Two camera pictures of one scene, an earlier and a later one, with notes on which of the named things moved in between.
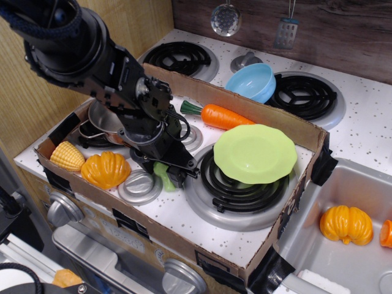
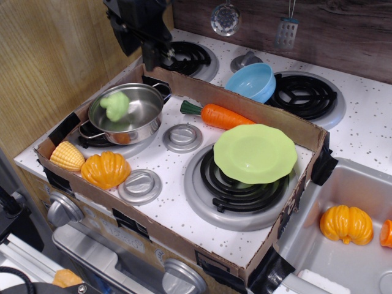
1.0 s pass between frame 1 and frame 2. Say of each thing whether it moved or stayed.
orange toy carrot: stayed
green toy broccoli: moved
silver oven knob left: stayed
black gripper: moved
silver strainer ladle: stayed
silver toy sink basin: stayed
